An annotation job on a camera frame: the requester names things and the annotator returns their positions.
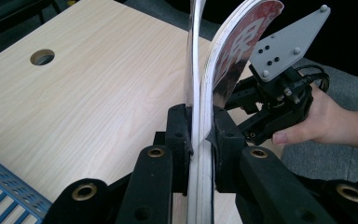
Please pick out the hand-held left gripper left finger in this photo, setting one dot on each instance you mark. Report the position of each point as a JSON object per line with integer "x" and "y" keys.
{"x": 180, "y": 133}

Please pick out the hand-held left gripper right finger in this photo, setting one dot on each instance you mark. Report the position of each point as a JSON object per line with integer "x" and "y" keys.
{"x": 227, "y": 146}

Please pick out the red cover magazine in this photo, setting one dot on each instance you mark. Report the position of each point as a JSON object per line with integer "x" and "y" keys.
{"x": 230, "y": 53}

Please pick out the blue plastic file rack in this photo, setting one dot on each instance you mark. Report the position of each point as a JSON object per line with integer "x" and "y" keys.
{"x": 9, "y": 183}

